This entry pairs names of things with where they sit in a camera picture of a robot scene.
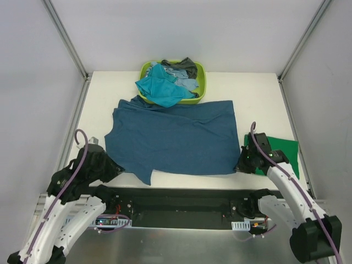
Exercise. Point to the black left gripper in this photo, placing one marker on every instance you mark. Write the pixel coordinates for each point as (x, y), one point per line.
(109, 169)

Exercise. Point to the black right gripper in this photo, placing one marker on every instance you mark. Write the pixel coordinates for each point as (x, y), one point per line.
(243, 162)

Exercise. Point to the dark blue t shirt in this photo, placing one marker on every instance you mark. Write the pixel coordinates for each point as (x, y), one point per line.
(195, 139)

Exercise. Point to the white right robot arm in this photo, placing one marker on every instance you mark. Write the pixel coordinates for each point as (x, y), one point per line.
(313, 234)

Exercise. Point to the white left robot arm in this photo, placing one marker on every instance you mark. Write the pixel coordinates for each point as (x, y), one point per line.
(52, 239)

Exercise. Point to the folded green t shirt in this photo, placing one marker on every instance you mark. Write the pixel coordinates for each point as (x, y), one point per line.
(289, 148)

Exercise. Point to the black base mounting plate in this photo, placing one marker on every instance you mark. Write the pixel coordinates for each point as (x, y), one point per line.
(180, 208)

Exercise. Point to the turquoise t shirt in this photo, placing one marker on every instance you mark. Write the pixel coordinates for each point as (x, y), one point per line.
(160, 87)

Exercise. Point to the lime green plastic basket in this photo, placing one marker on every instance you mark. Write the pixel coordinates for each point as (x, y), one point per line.
(198, 92)

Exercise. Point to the light blue t shirt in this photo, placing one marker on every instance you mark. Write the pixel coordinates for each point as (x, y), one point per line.
(176, 76)

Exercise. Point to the dark grey t shirt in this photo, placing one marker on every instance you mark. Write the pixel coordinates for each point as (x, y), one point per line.
(186, 64)

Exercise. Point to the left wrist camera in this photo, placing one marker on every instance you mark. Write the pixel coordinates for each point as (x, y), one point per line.
(93, 140)

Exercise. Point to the left slotted cable duct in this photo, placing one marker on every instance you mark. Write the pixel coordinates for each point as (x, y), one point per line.
(108, 222)

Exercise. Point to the slotted cable duct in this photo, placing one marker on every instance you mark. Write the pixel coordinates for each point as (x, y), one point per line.
(241, 226)
(108, 222)

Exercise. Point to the right slotted cable duct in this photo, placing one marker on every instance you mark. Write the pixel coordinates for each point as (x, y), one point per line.
(241, 226)

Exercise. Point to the right aluminium frame post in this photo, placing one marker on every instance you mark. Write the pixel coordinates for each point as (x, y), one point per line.
(312, 25)

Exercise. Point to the aluminium frame post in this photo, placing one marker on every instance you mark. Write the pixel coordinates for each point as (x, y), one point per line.
(58, 24)
(312, 25)

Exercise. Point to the left aluminium frame post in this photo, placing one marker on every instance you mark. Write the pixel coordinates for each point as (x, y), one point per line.
(58, 24)

